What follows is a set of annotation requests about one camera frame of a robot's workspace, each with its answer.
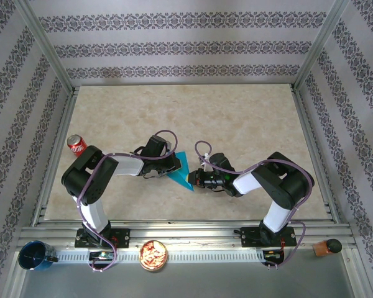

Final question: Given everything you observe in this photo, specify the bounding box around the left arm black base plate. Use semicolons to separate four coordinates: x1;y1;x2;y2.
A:
74;228;131;249

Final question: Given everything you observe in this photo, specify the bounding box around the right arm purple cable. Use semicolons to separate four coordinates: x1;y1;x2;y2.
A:
194;141;315;270

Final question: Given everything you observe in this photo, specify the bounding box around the small circuit board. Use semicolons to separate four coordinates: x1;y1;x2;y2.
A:
262;250;284;261
89;251;115;261

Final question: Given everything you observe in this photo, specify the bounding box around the slotted white cable duct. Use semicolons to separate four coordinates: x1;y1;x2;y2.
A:
54;250;265;264

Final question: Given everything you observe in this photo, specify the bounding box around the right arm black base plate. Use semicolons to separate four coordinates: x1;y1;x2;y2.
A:
241;226;298;248

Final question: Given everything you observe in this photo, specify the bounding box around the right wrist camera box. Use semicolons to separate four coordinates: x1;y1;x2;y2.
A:
200;153;214;172

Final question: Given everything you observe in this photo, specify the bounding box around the blue mug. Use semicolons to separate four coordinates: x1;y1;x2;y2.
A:
18;240;58;272

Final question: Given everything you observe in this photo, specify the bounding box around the red soda can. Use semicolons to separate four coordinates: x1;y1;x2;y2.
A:
67;134;91;160

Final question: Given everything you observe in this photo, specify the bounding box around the aluminium side rail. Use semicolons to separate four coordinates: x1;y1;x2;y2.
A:
30;86;80;227
290;84;343;224

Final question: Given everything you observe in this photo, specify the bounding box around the round tin of red food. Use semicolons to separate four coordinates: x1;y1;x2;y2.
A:
138;239;168;272

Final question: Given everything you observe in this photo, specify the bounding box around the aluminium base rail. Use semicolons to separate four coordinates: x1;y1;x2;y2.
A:
18;220;357;250

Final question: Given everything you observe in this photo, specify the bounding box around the aluminium frame post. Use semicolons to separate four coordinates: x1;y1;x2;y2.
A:
14;0;79;94
293;0;351;93

